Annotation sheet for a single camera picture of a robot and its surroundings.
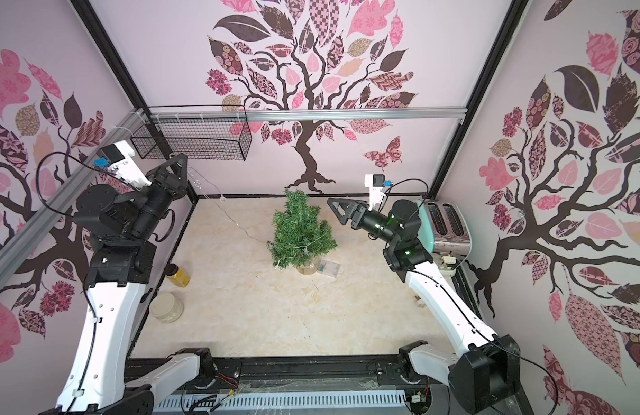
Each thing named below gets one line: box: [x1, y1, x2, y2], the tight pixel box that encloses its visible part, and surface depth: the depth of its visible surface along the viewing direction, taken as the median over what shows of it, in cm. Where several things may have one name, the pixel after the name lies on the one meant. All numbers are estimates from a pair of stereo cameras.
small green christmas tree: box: [266, 188, 339, 275], surface depth 76 cm
